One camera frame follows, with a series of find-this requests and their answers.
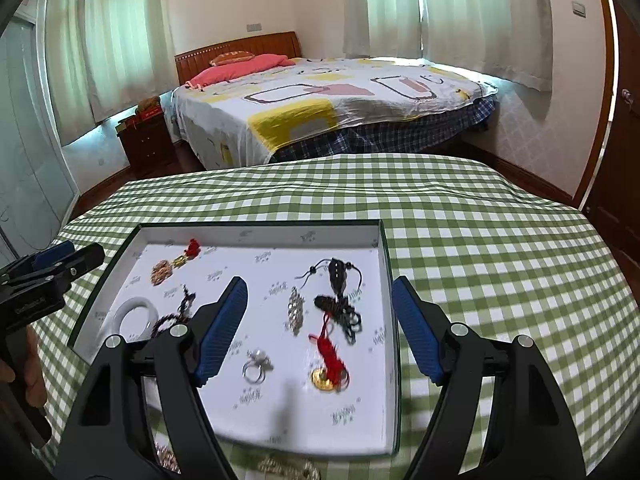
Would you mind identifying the dark red bead bracelet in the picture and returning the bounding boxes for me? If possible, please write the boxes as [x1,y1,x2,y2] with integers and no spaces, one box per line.
[150,284,198,339]

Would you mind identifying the pearl ring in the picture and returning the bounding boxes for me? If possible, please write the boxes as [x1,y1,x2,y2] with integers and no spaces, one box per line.
[241,348,276,386]

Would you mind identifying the gold pearl leaf brooch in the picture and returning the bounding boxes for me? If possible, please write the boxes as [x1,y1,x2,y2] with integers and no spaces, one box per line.
[151,260,174,286]

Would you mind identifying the small red gold charm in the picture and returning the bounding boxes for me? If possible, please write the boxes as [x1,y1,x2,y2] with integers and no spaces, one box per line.
[171,238,201,268]

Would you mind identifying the silver rhinestone brooch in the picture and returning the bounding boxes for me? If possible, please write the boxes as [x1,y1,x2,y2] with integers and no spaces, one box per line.
[285,287,304,336]

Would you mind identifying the black pendant cord necklace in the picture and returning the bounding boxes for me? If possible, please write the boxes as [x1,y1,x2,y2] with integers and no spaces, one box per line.
[294,257,365,346]

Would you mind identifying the white jade bangle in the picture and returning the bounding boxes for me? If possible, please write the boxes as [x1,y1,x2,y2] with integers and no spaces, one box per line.
[107,297,160,342]

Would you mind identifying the red knot gold coin charm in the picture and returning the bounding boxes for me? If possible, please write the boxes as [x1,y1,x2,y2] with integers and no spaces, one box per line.
[308,313,350,392]

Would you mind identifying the left hand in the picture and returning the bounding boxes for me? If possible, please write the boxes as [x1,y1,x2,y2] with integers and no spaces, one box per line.
[18,325,48,408]

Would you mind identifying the white wardrobe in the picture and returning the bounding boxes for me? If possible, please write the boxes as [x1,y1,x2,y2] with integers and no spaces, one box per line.
[1,18,79,266]

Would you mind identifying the green checked tablecloth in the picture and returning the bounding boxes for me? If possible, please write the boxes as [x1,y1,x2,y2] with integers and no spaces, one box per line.
[60,154,639,479]

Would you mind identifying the green white-lined tray box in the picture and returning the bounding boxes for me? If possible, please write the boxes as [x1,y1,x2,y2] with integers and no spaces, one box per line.
[68,220,400,460]

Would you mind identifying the large gold pearl flower brooch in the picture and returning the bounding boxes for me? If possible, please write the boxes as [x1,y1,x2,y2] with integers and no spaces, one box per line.
[257,456,322,480]

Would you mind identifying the dark wooden nightstand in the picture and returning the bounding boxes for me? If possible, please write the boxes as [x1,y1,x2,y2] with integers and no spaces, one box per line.
[116,108,177,177]

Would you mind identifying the red items on nightstand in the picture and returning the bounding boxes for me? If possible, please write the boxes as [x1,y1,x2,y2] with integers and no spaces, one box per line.
[116,96,163,132]

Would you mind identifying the brown wooden door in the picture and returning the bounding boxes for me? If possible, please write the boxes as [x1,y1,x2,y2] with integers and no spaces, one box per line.
[574,0,639,266]

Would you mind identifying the bed with patterned quilt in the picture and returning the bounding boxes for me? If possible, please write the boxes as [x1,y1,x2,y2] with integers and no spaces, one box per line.
[167,54,498,169]

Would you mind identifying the white curtain left window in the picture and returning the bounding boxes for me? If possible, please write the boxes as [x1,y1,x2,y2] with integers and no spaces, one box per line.
[44,0,177,145]

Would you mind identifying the white curtain window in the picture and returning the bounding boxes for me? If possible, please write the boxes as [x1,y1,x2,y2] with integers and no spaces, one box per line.
[344,0,553,92]
[44,0,177,145]

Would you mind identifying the pink pillow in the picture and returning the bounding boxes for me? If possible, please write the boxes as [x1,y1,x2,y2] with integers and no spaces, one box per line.
[184,53,295,89]

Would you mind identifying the wooden headboard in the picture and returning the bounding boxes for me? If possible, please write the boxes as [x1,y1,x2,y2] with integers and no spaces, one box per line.
[173,30,304,86]

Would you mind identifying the orange patterned pillow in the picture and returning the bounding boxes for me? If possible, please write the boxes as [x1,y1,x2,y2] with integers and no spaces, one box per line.
[209,50,255,66]

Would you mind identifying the white curtain right window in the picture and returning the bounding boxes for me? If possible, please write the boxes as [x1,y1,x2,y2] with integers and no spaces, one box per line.
[344,0,553,92]

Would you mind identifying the wall light switch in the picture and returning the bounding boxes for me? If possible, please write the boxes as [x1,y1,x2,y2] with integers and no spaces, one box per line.
[572,1,587,18]

